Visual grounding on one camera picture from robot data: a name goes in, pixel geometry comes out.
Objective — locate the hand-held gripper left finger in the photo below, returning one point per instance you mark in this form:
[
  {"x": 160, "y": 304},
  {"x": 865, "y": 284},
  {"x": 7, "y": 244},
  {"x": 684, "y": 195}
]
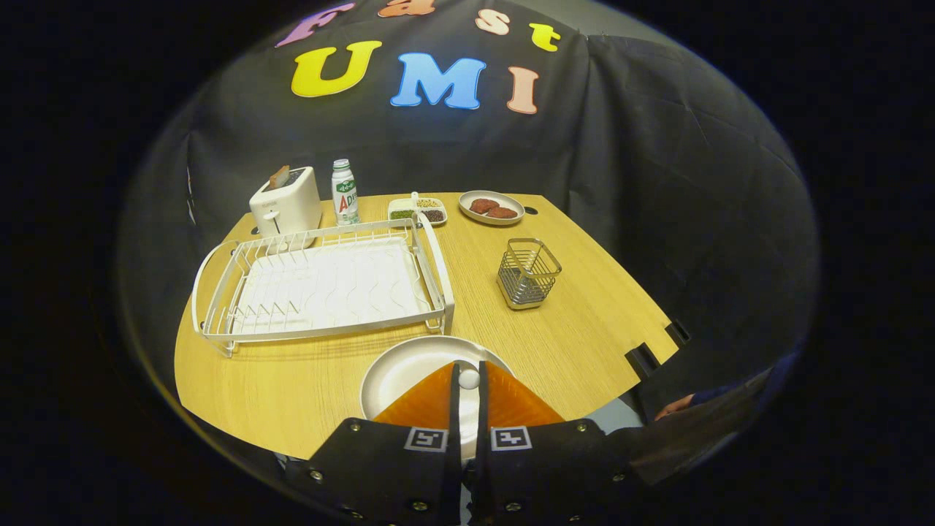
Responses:
[{"x": 456, "y": 409}]

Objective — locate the beige plate with patties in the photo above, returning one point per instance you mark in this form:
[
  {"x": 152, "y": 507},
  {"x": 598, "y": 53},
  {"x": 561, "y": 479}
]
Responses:
[{"x": 508, "y": 199}]

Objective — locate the brown toast slice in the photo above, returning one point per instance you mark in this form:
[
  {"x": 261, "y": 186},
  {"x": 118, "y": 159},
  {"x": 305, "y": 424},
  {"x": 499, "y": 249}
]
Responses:
[{"x": 278, "y": 177}]

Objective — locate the white divided condiment dish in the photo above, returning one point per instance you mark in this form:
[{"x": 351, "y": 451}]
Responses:
[{"x": 403, "y": 204}]

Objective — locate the white drink bottle green label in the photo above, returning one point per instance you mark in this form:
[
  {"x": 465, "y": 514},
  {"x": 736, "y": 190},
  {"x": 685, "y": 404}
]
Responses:
[{"x": 345, "y": 201}]

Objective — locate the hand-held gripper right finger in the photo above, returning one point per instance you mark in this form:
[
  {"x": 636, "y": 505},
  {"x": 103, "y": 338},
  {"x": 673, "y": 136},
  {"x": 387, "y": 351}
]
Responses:
[{"x": 483, "y": 409}]

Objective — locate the white toaster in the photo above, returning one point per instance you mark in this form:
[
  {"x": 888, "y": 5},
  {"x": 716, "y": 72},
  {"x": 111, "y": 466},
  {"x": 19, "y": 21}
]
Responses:
[{"x": 288, "y": 208}]

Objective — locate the red meat patty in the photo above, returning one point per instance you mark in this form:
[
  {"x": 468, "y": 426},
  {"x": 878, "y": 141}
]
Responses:
[
  {"x": 502, "y": 212},
  {"x": 483, "y": 205}
]

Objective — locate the black backdrop cloth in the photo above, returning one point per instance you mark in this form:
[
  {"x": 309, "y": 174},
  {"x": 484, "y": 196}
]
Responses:
[{"x": 657, "y": 183}]

